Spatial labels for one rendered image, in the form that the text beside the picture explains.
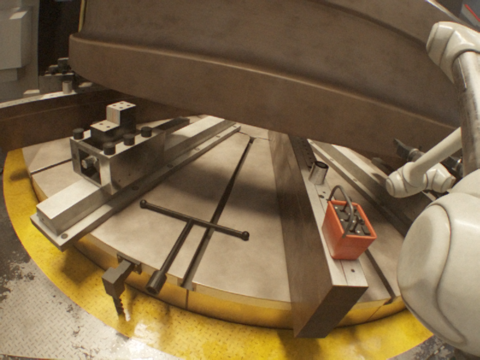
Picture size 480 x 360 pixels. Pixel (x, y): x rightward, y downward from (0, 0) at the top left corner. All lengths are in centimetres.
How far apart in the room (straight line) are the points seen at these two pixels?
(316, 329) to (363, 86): 116
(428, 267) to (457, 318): 6
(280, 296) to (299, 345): 38
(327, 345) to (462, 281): 138
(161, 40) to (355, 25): 102
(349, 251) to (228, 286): 57
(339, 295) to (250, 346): 66
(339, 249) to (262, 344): 74
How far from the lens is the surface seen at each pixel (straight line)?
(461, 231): 27
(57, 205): 143
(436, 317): 29
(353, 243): 92
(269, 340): 150
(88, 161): 153
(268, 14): 139
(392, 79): 161
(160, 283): 117
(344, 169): 249
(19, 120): 240
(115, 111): 148
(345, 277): 93
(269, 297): 125
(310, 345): 156
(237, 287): 124
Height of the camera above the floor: 131
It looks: 31 degrees down
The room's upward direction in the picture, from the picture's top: 12 degrees clockwise
